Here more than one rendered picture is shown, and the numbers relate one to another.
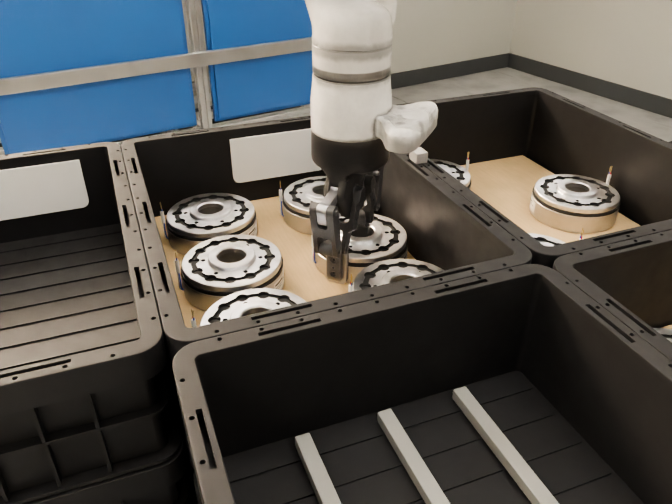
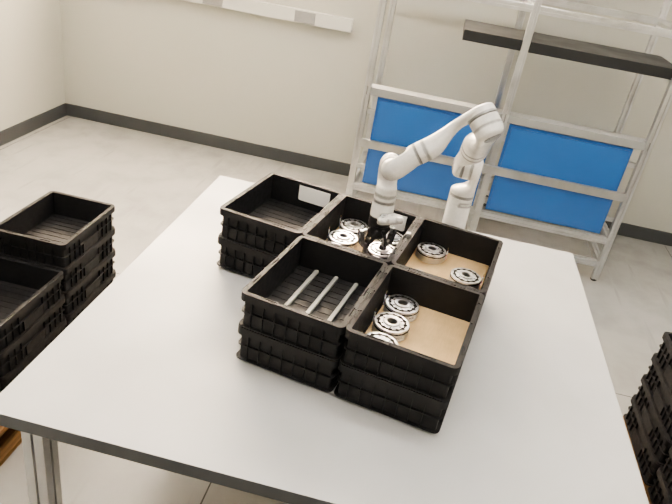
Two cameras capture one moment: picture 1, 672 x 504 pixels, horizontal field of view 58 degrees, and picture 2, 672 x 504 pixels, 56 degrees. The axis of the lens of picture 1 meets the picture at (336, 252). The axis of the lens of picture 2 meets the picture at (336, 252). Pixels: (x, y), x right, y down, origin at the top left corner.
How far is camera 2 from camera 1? 1.62 m
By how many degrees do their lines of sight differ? 33
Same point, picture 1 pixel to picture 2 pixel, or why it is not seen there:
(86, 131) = (407, 183)
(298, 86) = (551, 210)
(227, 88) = (500, 192)
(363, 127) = (377, 214)
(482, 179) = (456, 262)
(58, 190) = (321, 200)
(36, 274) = (302, 218)
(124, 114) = (431, 182)
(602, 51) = not seen: outside the picture
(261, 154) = not seen: hidden behind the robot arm
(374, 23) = (385, 191)
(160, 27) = not seen: hidden behind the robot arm
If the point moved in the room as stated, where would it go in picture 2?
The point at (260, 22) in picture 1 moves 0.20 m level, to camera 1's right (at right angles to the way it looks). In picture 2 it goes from (539, 161) to (570, 173)
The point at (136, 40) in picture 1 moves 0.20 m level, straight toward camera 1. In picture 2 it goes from (456, 146) to (447, 154)
